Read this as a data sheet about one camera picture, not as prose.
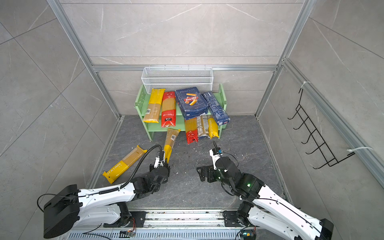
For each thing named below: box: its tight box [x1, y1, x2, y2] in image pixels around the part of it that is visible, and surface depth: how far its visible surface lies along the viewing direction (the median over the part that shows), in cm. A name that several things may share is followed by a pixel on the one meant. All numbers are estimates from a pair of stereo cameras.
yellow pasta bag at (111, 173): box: [102, 145, 148, 184], surface depth 92 cm
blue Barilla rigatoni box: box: [175, 86, 209, 120], surface depth 83 cm
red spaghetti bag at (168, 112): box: [161, 91, 177, 128], surface depth 85 cm
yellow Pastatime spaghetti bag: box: [208, 118, 220, 140], surface depth 93 cm
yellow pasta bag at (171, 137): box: [164, 128, 181, 164], surface depth 90 cm
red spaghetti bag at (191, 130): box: [185, 117, 199, 145], surface depth 92 cm
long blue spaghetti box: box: [201, 91, 231, 126], surface depth 83 cm
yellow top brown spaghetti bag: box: [143, 88, 166, 124], surface depth 85 cm
